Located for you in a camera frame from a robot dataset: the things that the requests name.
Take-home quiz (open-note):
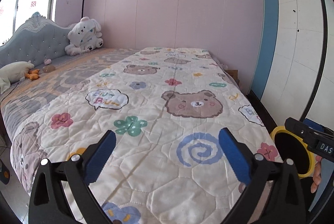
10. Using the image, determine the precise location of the closed cardboard box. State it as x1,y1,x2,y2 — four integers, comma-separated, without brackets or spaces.
226,69,239,84

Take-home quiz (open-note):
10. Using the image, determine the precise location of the yellow round bin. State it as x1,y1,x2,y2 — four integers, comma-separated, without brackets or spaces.
270,126,316,180

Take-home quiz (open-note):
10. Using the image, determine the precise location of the white plush dog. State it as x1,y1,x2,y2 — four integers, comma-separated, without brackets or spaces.
65,17,105,55

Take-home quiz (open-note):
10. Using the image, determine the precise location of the white and blue wardrobe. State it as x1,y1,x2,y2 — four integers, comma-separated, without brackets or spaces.
250,0,334,136

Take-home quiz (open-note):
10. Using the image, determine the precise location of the orange plush toy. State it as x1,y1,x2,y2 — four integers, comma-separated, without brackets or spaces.
25,69,41,81

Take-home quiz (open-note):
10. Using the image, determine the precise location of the white plush goose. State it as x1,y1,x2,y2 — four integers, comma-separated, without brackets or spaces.
0,60,35,94

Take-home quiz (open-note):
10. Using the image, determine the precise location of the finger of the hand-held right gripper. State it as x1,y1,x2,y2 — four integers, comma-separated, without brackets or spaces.
303,119,334,137
284,117,320,148

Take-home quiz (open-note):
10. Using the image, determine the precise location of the dark grey spotted container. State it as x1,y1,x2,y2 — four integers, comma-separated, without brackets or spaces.
0,160,11,185

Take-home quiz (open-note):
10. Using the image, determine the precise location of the grey orange patterned bed sheet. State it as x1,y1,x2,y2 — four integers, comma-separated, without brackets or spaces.
0,48,141,141

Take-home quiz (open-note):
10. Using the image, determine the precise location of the bed with grey tufted headboard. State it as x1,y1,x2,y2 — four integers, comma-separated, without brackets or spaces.
0,12,285,224

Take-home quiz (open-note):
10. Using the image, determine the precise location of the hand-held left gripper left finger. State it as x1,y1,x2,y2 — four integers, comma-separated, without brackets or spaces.
29,130,117,224

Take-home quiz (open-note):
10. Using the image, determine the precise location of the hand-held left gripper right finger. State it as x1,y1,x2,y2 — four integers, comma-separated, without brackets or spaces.
219,127,308,224

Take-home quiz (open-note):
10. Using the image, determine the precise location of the person's right hand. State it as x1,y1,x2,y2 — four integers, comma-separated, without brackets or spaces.
310,156,323,194

